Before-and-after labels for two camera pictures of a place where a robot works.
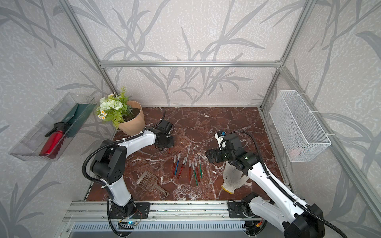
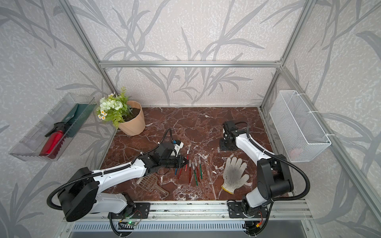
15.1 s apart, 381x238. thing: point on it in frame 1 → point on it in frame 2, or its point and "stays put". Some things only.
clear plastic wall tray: [47, 139] stays put
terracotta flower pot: [134, 123] stays put
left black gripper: [170, 145] → [179, 161]
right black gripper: [216, 151] → [222, 146]
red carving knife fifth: [197, 170] stays put
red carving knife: [173, 166] → [187, 155]
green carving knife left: [193, 168] stays put
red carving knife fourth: [190, 170] stays put
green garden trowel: [77, 116] stays put
